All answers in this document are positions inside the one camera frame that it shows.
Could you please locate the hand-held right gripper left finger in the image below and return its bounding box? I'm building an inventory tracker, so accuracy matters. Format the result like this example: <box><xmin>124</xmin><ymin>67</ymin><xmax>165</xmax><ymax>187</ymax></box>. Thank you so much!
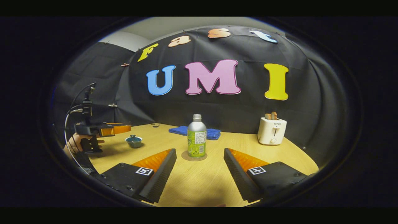
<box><xmin>99</xmin><ymin>148</ymin><xmax>177</xmax><ymax>203</ymax></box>

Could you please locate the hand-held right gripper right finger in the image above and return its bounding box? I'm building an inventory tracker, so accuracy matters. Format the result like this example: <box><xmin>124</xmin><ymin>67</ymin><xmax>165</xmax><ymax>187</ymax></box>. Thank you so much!
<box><xmin>224</xmin><ymin>148</ymin><xmax>309</xmax><ymax>203</ymax></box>

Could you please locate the round brown coaster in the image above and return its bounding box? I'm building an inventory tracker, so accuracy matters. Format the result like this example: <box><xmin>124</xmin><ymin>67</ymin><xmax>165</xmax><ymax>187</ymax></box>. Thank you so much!
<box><xmin>182</xmin><ymin>151</ymin><xmax>208</xmax><ymax>161</ymax></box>

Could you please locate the silver green-label water bottle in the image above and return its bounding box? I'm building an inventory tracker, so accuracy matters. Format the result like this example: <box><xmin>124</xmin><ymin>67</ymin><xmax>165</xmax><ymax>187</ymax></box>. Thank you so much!
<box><xmin>187</xmin><ymin>114</ymin><xmax>207</xmax><ymax>158</ymax></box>

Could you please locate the blue towel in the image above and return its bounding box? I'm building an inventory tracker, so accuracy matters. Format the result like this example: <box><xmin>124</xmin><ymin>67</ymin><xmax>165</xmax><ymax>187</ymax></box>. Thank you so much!
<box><xmin>169</xmin><ymin>125</ymin><xmax>221</xmax><ymax>140</ymax></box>

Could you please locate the white toaster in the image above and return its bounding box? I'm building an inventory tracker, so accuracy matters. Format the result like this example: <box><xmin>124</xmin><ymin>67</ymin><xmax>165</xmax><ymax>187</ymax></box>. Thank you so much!
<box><xmin>257</xmin><ymin>117</ymin><xmax>287</xmax><ymax>145</ymax></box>

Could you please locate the black backdrop cloth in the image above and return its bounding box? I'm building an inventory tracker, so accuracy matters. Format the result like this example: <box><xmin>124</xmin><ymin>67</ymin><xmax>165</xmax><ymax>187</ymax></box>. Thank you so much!
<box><xmin>53</xmin><ymin>26</ymin><xmax>349</xmax><ymax>162</ymax></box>

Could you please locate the black cable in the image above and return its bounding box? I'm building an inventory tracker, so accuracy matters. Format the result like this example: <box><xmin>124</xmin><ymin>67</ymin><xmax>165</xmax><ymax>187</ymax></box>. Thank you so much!
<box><xmin>64</xmin><ymin>82</ymin><xmax>95</xmax><ymax>175</ymax></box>

